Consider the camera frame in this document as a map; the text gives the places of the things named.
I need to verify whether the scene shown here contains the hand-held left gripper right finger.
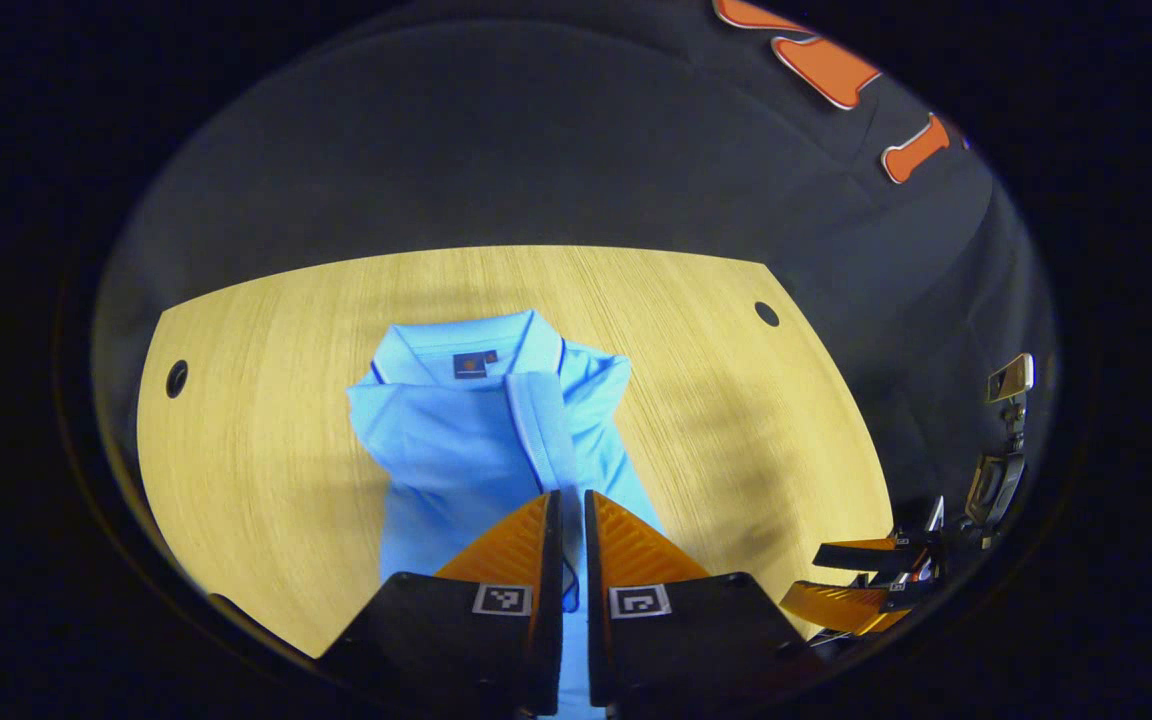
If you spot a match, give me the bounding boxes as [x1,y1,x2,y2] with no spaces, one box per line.
[583,489,827,719]

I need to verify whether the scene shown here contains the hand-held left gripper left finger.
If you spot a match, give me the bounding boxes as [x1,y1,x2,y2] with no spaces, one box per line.
[319,489,566,717]

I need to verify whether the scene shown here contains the light blue T-shirt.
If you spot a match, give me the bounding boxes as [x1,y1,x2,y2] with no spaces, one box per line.
[346,309,667,720]

